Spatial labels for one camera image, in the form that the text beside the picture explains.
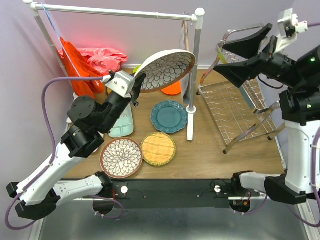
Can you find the orange plastic plate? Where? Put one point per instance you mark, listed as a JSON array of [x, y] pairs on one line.
[[173, 89]]

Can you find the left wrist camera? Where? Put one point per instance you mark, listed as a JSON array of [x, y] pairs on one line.
[[121, 82]]

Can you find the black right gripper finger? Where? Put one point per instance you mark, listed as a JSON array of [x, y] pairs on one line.
[[238, 73], [249, 46]]

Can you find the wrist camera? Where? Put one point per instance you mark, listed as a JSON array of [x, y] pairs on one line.
[[291, 23], [121, 82]]

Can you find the white clothes rack frame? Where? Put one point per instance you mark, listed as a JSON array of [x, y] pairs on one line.
[[197, 19]]

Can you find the pink plastic bag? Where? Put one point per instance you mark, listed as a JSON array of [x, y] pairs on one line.
[[103, 60]]

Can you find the light blue divided tray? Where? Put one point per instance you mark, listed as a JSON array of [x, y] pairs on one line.
[[124, 126]]

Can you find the woven bamboo plate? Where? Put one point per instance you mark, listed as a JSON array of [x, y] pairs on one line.
[[158, 149]]

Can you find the beige clip hanger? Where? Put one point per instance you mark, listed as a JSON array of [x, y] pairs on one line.
[[186, 35]]

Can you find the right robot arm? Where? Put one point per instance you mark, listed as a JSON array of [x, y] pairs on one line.
[[299, 104]]

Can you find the teal scalloped plate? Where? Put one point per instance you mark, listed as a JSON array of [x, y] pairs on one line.
[[169, 116]]

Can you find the large floral ceramic plate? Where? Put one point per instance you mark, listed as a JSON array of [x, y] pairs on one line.
[[165, 68]]

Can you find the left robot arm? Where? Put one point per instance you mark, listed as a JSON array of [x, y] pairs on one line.
[[39, 195]]

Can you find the grey panda towel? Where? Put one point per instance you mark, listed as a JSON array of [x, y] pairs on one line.
[[185, 81]]

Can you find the brown rim floral plate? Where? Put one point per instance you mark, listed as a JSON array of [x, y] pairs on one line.
[[121, 158]]

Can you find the lime green plate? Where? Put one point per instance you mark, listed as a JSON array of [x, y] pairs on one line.
[[135, 70]]

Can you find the orange garment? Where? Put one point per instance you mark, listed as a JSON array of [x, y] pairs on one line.
[[83, 87]]

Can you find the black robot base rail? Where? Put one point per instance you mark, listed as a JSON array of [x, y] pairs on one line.
[[181, 193]]

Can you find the blue wire hanger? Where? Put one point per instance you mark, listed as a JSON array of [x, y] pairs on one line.
[[58, 34]]

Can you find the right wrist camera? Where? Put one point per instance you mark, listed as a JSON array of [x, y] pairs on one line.
[[291, 23]]

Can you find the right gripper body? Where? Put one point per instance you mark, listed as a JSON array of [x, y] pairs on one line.
[[276, 63]]

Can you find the metal dish rack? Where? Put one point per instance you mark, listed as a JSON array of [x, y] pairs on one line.
[[238, 113]]

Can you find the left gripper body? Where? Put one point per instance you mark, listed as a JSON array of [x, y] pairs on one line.
[[116, 104]]

